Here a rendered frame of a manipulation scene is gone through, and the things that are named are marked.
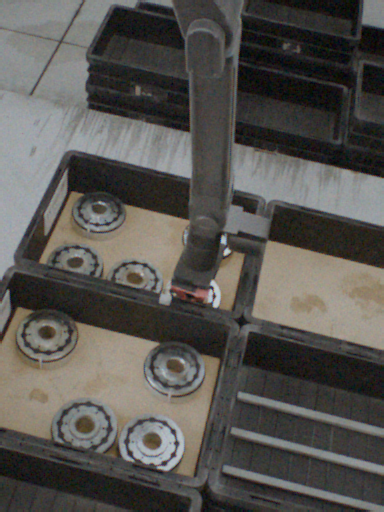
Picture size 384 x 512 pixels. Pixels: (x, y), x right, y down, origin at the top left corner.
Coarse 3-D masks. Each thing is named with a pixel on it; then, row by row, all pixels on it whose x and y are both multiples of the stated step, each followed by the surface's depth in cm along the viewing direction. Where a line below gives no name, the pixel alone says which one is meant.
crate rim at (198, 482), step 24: (0, 288) 122; (96, 288) 125; (192, 312) 124; (216, 408) 113; (0, 432) 107; (24, 432) 107; (216, 432) 111; (96, 456) 106; (168, 480) 105; (192, 480) 106
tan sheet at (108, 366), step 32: (0, 352) 126; (96, 352) 129; (128, 352) 129; (0, 384) 123; (32, 384) 123; (64, 384) 124; (96, 384) 125; (128, 384) 126; (0, 416) 119; (32, 416) 120; (128, 416) 122; (192, 416) 123; (192, 448) 120
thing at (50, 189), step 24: (120, 168) 144; (144, 168) 144; (48, 192) 137; (240, 192) 144; (24, 240) 129; (24, 264) 126; (48, 264) 127; (120, 288) 126; (240, 288) 129; (216, 312) 125; (240, 312) 126
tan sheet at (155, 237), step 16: (64, 208) 149; (128, 208) 151; (64, 224) 146; (128, 224) 148; (144, 224) 149; (160, 224) 149; (176, 224) 150; (64, 240) 144; (80, 240) 144; (112, 240) 145; (128, 240) 146; (144, 240) 146; (160, 240) 147; (176, 240) 147; (48, 256) 141; (112, 256) 143; (128, 256) 143; (144, 256) 144; (160, 256) 144; (176, 256) 145; (240, 256) 147; (160, 272) 142; (224, 272) 144; (224, 288) 141; (224, 304) 139
